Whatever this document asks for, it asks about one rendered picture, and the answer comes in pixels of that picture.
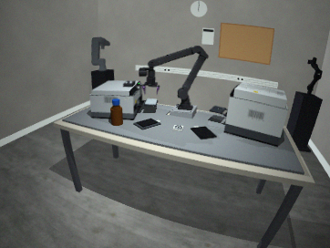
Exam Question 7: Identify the brown bottle with blue cap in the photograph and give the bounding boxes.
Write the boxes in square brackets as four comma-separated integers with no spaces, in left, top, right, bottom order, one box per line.
[110,98,123,126]

